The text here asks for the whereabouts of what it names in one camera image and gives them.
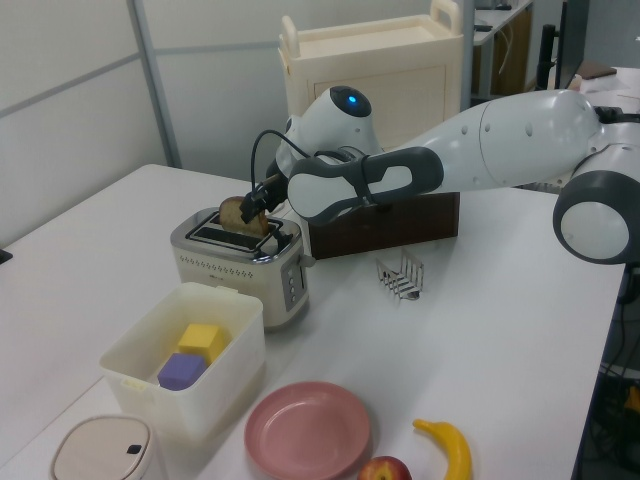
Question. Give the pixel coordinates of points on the metal toast rack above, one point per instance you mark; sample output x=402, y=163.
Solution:
x=400, y=280

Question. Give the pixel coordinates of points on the yellow tool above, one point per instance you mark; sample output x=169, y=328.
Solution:
x=634, y=400

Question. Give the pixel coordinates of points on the pink plate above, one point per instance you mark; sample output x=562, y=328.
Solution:
x=307, y=430

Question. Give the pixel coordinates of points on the white round lid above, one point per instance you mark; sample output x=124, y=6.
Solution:
x=100, y=450

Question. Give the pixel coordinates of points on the brown wooden drawer box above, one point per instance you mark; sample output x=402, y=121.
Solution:
x=400, y=225

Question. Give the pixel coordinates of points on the cream toy cabinet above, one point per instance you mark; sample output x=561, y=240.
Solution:
x=400, y=70

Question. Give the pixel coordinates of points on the white plastic storage box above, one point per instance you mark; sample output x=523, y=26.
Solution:
x=220, y=380

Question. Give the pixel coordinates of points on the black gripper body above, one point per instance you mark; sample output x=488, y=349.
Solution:
x=274, y=192

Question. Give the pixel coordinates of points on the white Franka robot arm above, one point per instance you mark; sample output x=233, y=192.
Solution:
x=500, y=140

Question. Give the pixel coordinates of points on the toasted bread slice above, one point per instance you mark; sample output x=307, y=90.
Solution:
x=230, y=215

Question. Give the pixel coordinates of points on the yellow toy banana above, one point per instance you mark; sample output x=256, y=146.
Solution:
x=457, y=450

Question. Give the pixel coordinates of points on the purple foam cube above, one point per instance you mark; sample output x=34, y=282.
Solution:
x=180, y=372

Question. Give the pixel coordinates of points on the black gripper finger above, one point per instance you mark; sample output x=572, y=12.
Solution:
x=276, y=206
x=250, y=207

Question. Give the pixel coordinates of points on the black monitor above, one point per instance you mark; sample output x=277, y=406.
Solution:
x=569, y=45

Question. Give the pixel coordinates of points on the yellow foam cube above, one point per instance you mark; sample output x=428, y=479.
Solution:
x=200, y=340

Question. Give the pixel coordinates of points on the cream chrome toaster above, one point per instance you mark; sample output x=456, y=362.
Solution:
x=235, y=270

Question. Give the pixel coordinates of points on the red apple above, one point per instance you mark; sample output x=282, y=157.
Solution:
x=385, y=470

